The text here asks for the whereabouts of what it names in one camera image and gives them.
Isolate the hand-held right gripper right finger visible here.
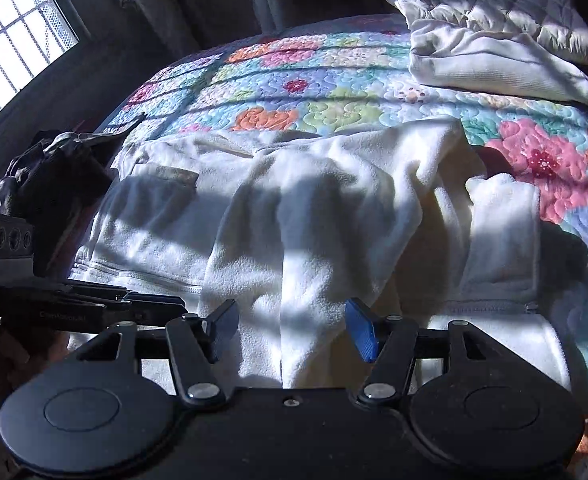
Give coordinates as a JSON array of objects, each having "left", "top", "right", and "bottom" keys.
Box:
[{"left": 345, "top": 297, "right": 501, "bottom": 407}]

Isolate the floral quilted bedspread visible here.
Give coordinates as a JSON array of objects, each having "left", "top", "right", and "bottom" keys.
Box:
[{"left": 94, "top": 12, "right": 588, "bottom": 413}]

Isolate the white quilted pillow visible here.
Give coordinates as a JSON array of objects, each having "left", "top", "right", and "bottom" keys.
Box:
[{"left": 381, "top": 0, "right": 588, "bottom": 65}]

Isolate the dark crumpled clothes pile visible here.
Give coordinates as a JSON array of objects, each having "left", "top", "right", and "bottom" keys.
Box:
[{"left": 0, "top": 119, "right": 147, "bottom": 281}]

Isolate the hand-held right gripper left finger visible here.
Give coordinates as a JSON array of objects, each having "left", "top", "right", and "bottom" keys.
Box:
[{"left": 78, "top": 299, "right": 239, "bottom": 407}]

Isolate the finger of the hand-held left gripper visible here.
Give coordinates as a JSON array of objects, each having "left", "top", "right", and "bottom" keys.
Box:
[
  {"left": 68, "top": 282, "right": 130, "bottom": 302},
  {"left": 104, "top": 294, "right": 187, "bottom": 322}
]

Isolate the white knit sweater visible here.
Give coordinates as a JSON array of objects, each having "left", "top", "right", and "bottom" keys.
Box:
[{"left": 408, "top": 19, "right": 588, "bottom": 112}]

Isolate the barred window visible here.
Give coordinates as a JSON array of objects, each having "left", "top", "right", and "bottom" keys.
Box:
[{"left": 0, "top": 0, "right": 82, "bottom": 125}]

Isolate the white fleece jacket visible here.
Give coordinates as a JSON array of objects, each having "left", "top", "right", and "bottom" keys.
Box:
[{"left": 68, "top": 115, "right": 573, "bottom": 392}]

